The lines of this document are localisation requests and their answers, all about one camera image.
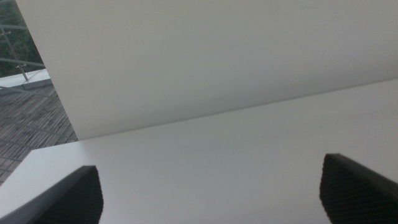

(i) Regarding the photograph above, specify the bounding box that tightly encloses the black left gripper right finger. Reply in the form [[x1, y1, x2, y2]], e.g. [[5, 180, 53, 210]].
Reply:
[[319, 153, 398, 224]]

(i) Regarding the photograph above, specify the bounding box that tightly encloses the white ledge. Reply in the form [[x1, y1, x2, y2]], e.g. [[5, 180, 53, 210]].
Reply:
[[0, 68, 52, 91]]

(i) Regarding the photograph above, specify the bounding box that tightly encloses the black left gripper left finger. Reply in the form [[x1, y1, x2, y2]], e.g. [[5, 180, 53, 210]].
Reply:
[[0, 165, 104, 224]]

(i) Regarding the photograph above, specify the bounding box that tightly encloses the metal railing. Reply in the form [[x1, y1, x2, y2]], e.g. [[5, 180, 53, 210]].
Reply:
[[0, 21, 46, 82]]

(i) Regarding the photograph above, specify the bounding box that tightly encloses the white backdrop panel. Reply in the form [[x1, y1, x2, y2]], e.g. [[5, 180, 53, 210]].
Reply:
[[15, 0, 398, 141]]

